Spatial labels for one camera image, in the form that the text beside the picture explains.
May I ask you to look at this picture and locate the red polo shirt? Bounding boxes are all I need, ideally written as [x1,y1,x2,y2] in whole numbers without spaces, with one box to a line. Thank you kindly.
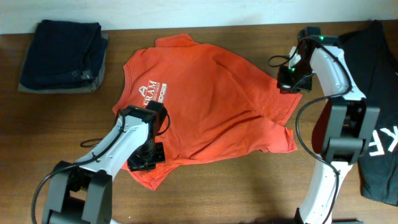
[114,34,301,190]

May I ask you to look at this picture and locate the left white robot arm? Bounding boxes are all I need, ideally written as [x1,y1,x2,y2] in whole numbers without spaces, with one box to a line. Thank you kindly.
[39,101,169,223]

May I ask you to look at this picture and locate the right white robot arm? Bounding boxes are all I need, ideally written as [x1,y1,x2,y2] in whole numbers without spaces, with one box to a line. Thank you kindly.
[277,34,380,223]

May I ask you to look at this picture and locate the black printed t-shirt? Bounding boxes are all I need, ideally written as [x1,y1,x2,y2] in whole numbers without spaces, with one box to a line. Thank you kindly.
[339,21,397,206]

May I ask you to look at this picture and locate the folded grey garment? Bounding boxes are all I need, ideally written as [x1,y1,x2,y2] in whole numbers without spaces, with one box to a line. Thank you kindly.
[17,41,106,94]

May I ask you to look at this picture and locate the folded navy blue garment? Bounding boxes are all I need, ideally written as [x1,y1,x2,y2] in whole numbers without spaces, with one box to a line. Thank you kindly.
[22,20,108,90]

